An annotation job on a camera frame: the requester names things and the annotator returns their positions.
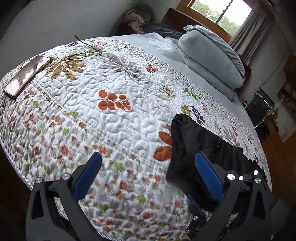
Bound black pants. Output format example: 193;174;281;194
165;113;269;212

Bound black metal chair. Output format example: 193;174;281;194
245;88;275;141

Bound floral quilted bedspread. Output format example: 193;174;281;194
1;37;269;240

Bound smartphone on bed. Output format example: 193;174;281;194
3;55;51;98

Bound light blue folded duvet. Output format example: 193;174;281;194
178;25;245;101

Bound eyeglasses on bed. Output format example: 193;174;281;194
66;35;104;60

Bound grey curtain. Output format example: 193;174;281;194
228;6;272;65

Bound wooden framed window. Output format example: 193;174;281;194
176;0;254;42

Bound dark wooden headboard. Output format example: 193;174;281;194
161;7;232;42

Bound pile of clothes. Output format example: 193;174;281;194
115;4;182;40

